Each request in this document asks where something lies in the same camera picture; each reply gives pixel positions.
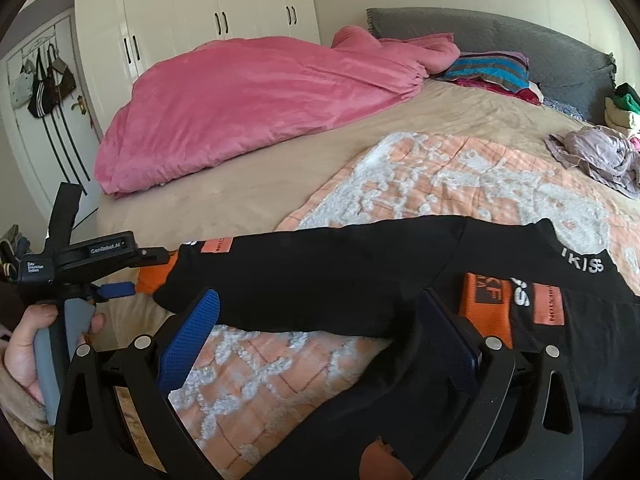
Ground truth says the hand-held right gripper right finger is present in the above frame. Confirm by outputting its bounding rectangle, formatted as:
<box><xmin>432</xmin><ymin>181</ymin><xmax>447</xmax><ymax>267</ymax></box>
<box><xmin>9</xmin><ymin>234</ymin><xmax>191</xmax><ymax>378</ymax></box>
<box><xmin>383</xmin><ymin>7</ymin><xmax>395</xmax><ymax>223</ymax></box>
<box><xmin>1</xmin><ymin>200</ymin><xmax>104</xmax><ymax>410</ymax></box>
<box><xmin>410</xmin><ymin>287</ymin><xmax>586</xmax><ymax>480</ymax></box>

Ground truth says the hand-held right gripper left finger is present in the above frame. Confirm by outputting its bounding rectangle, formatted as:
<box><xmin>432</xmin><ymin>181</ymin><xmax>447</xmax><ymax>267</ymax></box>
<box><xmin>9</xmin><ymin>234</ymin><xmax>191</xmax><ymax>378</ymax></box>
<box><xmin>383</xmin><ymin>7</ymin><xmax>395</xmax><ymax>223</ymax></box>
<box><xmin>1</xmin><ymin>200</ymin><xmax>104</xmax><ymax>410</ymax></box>
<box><xmin>52</xmin><ymin>287</ymin><xmax>223</xmax><ymax>480</ymax></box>

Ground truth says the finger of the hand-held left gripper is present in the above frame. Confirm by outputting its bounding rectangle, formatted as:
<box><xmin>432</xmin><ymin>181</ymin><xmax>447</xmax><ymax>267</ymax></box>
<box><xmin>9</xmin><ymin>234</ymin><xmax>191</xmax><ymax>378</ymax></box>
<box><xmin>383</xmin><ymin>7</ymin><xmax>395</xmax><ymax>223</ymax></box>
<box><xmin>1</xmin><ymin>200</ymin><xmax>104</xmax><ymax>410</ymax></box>
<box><xmin>135</xmin><ymin>246</ymin><xmax>172</xmax><ymax>267</ymax></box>
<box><xmin>92</xmin><ymin>281</ymin><xmax>137</xmax><ymax>304</ymax></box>

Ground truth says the black sweatshirt with orange cuffs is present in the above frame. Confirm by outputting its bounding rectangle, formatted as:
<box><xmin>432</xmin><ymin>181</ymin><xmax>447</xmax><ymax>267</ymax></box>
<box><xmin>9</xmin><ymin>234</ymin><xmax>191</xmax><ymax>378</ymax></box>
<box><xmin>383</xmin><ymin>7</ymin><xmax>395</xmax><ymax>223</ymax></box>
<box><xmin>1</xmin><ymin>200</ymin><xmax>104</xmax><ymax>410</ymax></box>
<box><xmin>135</xmin><ymin>215</ymin><xmax>640</xmax><ymax>480</ymax></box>

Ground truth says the pile of folded clothes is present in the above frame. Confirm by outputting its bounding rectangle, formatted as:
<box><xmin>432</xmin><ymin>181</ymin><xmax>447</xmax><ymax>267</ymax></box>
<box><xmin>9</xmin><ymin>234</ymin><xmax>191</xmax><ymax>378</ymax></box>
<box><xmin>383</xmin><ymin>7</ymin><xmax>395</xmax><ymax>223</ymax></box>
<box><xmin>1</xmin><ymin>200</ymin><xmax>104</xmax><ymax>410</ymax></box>
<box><xmin>602</xmin><ymin>82</ymin><xmax>640</xmax><ymax>153</ymax></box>

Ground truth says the person's left hand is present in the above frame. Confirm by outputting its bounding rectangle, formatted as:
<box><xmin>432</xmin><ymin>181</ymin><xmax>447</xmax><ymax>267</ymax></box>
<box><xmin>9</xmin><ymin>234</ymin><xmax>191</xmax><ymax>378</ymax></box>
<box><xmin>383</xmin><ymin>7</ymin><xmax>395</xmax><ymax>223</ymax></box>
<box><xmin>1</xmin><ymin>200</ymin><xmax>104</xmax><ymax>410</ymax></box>
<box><xmin>4</xmin><ymin>305</ymin><xmax>107</xmax><ymax>403</ymax></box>

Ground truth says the bed with beige sheet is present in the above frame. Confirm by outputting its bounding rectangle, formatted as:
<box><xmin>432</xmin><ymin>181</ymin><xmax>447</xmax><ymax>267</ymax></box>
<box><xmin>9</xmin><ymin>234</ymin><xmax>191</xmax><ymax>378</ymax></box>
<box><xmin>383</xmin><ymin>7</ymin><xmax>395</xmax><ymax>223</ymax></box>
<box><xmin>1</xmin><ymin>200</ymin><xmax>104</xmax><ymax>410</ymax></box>
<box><xmin>0</xmin><ymin>80</ymin><xmax>640</xmax><ymax>480</ymax></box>

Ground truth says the white door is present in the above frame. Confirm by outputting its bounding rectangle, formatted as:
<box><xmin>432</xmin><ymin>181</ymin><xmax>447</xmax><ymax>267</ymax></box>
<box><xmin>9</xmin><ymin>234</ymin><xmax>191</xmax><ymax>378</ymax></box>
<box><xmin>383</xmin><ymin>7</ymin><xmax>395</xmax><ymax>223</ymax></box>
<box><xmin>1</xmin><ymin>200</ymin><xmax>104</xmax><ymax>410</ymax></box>
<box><xmin>0</xmin><ymin>7</ymin><xmax>104</xmax><ymax>223</ymax></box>

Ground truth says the orange and white tufted blanket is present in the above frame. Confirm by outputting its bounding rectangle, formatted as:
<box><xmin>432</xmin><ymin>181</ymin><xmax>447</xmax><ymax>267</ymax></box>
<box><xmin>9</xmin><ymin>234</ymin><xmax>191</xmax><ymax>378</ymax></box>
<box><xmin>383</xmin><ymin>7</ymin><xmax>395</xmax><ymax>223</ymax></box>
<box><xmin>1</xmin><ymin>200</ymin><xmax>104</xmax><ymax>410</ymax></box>
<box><xmin>167</xmin><ymin>132</ymin><xmax>640</xmax><ymax>461</ymax></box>

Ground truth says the black striped hanging bag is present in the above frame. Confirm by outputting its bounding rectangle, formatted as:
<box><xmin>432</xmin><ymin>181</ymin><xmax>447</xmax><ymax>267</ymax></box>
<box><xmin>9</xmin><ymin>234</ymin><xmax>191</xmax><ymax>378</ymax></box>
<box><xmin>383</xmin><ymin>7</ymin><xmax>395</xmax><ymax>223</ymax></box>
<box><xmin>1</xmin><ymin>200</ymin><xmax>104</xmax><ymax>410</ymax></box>
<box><xmin>27</xmin><ymin>45</ymin><xmax>64</xmax><ymax>119</ymax></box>

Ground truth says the pink duvet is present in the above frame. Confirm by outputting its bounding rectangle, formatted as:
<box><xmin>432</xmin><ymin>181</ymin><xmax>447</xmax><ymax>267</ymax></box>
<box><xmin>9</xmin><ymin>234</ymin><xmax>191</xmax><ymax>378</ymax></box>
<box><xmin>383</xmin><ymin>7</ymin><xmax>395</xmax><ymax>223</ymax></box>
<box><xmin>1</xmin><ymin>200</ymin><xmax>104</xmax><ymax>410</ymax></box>
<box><xmin>95</xmin><ymin>25</ymin><xmax>461</xmax><ymax>198</ymax></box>

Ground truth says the brown hanging bag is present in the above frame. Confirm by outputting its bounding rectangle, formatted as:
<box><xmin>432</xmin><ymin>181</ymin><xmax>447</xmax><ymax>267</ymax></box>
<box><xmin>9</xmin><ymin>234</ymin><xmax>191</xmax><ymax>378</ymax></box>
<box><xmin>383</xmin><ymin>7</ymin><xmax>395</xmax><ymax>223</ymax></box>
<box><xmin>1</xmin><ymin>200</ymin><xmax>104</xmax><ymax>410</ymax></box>
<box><xmin>47</xmin><ymin>45</ymin><xmax>77</xmax><ymax>107</ymax></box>

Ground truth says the white hanging bag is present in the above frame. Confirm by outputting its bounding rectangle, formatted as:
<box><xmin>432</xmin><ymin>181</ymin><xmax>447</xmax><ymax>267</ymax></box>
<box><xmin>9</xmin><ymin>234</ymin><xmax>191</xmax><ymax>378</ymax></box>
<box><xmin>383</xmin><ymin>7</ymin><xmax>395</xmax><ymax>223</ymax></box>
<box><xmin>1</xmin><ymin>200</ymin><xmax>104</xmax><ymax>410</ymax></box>
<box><xmin>9</xmin><ymin>57</ymin><xmax>34</xmax><ymax>109</ymax></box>

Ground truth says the crumpled lilac garment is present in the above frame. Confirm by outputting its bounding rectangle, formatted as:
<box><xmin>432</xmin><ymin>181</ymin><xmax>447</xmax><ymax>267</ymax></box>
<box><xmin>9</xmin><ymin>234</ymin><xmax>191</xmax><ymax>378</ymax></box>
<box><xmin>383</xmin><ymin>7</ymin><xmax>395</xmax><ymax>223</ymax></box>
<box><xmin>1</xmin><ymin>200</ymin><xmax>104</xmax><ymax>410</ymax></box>
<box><xmin>545</xmin><ymin>127</ymin><xmax>640</xmax><ymax>200</ymax></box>

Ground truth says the white wardrobe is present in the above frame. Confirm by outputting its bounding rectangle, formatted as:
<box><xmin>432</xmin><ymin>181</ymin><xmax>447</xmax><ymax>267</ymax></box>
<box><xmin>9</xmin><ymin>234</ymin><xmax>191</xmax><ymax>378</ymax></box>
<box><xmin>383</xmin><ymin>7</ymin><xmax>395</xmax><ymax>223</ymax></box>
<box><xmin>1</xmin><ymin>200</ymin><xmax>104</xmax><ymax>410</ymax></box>
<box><xmin>75</xmin><ymin>0</ymin><xmax>322</xmax><ymax>82</ymax></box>

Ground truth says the red and magenta cloth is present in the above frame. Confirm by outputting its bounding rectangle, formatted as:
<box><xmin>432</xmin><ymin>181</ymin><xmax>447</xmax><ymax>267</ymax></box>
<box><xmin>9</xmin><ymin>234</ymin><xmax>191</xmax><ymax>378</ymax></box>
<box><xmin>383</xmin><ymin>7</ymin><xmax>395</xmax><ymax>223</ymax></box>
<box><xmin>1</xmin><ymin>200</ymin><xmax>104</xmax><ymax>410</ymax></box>
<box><xmin>452</xmin><ymin>77</ymin><xmax>545</xmax><ymax>107</ymax></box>

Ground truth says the blue patterned cloth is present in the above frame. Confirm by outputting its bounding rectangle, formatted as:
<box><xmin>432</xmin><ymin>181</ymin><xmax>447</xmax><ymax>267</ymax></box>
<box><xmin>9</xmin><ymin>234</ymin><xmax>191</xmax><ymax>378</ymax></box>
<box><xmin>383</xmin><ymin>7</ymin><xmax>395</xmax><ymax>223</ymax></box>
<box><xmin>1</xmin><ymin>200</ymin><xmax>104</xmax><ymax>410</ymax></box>
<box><xmin>542</xmin><ymin>97</ymin><xmax>585</xmax><ymax>122</ymax></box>

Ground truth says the striped folded cloth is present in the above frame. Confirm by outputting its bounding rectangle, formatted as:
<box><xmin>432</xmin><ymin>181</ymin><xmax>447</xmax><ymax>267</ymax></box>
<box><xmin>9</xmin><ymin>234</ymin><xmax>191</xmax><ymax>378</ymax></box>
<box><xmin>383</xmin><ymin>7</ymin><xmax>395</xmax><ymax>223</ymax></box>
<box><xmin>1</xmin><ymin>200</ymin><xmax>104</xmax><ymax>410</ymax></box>
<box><xmin>432</xmin><ymin>51</ymin><xmax>531</xmax><ymax>93</ymax></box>

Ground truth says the grey quilted pillow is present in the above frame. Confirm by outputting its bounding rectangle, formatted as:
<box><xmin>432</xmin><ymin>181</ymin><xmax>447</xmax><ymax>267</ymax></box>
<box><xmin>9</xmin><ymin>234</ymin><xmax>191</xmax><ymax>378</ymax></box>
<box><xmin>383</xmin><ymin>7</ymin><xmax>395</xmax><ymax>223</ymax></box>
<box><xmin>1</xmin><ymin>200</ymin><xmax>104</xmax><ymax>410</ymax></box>
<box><xmin>365</xmin><ymin>7</ymin><xmax>618</xmax><ymax>121</ymax></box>

